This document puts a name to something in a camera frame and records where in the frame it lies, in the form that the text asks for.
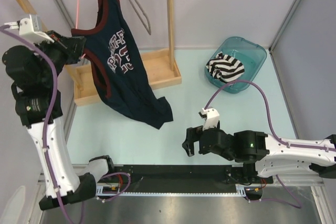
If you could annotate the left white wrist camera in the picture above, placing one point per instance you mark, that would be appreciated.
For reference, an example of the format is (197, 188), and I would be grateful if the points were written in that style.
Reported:
(29, 27)

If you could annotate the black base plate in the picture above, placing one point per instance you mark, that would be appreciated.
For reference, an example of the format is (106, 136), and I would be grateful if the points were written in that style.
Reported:
(183, 176)

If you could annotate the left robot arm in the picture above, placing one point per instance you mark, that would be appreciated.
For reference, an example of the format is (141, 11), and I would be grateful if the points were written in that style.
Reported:
(34, 69)

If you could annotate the black white striped tank top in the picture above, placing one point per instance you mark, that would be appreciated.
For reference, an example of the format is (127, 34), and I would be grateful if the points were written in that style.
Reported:
(225, 68)

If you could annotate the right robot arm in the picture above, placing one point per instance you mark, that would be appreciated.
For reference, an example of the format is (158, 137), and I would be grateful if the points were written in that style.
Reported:
(261, 156)

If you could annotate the white cable duct rail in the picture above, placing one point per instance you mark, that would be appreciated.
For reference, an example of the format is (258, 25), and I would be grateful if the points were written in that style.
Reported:
(111, 190)

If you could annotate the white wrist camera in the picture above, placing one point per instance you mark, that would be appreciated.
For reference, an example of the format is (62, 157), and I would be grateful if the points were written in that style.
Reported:
(211, 118)
(29, 27)

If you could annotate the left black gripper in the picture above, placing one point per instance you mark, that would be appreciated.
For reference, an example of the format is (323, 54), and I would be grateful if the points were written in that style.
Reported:
(72, 46)

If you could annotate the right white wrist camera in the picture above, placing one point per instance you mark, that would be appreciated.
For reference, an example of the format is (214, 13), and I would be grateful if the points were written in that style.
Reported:
(211, 118)

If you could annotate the wooden clothes rack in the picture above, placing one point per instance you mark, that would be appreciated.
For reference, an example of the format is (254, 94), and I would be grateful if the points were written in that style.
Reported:
(160, 65)

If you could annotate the navy basketball jersey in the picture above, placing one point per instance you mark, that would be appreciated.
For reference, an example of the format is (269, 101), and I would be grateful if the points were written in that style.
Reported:
(117, 69)

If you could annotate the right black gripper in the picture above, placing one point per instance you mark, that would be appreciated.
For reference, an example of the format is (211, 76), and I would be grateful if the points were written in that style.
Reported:
(192, 134)

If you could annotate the white rounded object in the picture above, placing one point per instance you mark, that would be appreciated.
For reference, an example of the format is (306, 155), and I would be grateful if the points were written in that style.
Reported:
(12, 211)

